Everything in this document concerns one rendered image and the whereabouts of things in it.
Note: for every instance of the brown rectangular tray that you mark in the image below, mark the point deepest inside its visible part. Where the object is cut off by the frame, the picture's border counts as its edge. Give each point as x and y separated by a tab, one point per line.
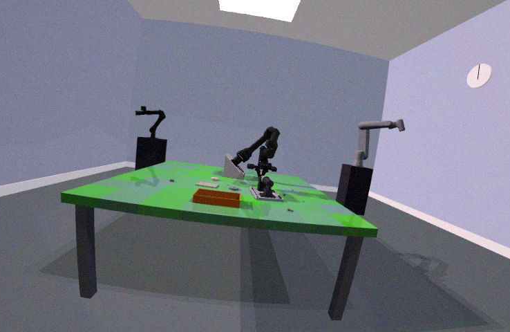
212	197

